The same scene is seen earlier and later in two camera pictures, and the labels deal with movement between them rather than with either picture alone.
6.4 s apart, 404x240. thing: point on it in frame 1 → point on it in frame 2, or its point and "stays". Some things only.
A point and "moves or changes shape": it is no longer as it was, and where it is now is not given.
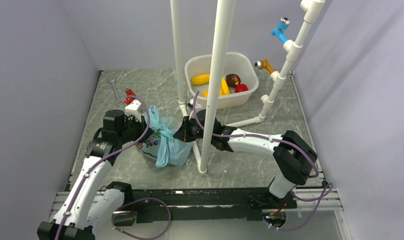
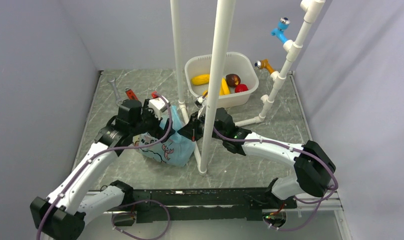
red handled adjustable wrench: [129, 92] stays
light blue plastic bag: [162, 147] moves or changes shape
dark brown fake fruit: [232, 79] stays
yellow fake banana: [224, 89] stays
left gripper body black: [133, 129] → [149, 123]
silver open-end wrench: [112, 80] stays
